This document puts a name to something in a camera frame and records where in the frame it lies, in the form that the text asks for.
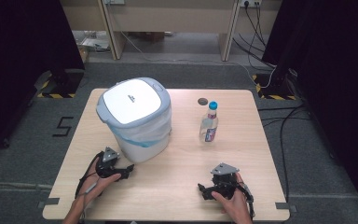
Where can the person's left hand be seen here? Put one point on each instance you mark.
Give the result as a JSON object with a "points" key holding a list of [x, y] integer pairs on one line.
{"points": [[101, 185]]}

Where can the clutter under desk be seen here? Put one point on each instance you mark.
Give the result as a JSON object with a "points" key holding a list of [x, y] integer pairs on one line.
{"points": [[90, 43]]}

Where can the white blue plastic bin liner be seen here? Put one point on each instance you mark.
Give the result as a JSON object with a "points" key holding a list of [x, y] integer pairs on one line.
{"points": [[149, 132]]}

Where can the person's right hand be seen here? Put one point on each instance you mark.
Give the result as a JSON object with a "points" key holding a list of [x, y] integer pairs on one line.
{"points": [[234, 203]]}

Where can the grey round table grommet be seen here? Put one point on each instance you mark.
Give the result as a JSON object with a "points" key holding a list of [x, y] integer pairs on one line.
{"points": [[203, 101]]}

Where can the clear plastic bottle blue cap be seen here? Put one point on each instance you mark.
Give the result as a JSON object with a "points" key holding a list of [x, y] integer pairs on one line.
{"points": [[209, 127]]}

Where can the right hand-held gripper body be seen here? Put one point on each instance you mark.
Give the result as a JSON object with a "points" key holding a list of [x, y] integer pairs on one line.
{"points": [[225, 179]]}

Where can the white wall socket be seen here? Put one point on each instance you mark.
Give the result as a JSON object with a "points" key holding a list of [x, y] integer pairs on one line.
{"points": [[250, 2]]}

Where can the dark curtain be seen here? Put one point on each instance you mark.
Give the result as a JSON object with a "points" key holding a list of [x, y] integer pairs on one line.
{"points": [[338, 77], [21, 62]]}

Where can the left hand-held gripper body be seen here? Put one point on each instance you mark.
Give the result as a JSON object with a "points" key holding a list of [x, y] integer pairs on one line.
{"points": [[108, 163]]}

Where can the grey tape strip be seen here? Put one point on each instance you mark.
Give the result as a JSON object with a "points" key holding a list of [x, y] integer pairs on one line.
{"points": [[286, 206], [48, 202]]}

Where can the black stand base hazard stripes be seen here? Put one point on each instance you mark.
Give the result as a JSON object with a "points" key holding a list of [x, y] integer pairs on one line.
{"points": [[273, 88], [60, 85]]}

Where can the white trash can grey lid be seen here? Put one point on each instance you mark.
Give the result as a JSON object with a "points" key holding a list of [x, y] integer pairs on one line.
{"points": [[132, 99]]}

